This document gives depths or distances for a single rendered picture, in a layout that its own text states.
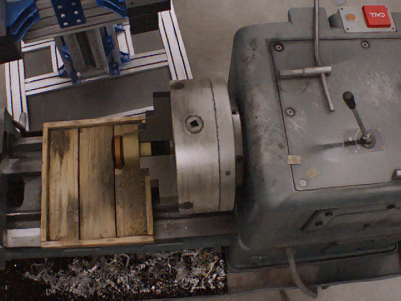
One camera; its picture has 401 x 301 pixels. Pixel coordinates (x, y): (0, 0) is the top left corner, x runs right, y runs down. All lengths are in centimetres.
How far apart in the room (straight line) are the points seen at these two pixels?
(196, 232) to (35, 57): 140
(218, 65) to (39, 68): 88
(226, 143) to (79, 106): 131
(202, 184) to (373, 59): 48
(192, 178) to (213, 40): 167
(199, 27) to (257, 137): 171
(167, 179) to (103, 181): 30
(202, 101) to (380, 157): 39
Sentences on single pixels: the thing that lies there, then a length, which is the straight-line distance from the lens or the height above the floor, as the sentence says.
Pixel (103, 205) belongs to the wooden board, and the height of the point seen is 89.
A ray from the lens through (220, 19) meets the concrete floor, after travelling 274.
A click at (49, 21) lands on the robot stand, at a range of 168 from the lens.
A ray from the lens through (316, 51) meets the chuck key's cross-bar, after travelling 113.
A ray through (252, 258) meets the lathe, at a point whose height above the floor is 69.
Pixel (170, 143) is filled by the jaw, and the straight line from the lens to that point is 122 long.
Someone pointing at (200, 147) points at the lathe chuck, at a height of 122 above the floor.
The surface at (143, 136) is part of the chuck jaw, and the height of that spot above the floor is 113.
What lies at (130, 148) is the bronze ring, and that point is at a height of 112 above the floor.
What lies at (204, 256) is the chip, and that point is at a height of 58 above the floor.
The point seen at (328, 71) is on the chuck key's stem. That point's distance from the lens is 110.
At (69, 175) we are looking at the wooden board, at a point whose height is 88.
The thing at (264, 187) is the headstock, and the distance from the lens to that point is 100.
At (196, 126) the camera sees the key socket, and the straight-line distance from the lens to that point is 107.
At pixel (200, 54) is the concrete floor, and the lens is 260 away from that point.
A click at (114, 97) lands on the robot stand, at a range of 226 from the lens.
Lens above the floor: 218
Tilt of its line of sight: 68 degrees down
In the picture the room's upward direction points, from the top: 3 degrees clockwise
